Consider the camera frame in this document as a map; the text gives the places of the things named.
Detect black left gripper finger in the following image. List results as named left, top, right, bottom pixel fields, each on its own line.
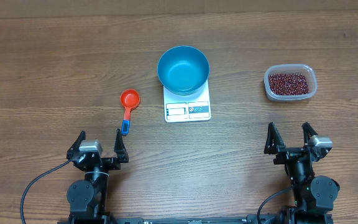
left=114, top=129, right=129, bottom=163
left=67, top=131, right=86, bottom=159

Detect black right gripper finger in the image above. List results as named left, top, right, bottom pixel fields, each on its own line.
left=264, top=122, right=285, bottom=154
left=301, top=122, right=317, bottom=144

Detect orange scoop with blue handle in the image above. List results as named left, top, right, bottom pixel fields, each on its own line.
left=120, top=89, right=140, bottom=136

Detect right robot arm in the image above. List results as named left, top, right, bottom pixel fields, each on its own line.
left=257, top=122, right=340, bottom=223

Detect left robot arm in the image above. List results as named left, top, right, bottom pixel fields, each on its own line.
left=67, top=129, right=129, bottom=223

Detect white digital kitchen scale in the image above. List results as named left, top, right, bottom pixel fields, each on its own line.
left=163, top=82, right=211, bottom=123

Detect blue metal bowl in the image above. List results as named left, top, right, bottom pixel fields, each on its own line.
left=157, top=45, right=210, bottom=96

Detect red beans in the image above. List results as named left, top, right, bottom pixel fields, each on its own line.
left=268, top=73, right=310, bottom=95

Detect clear plastic container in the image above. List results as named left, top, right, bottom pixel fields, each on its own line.
left=264, top=64, right=318, bottom=101

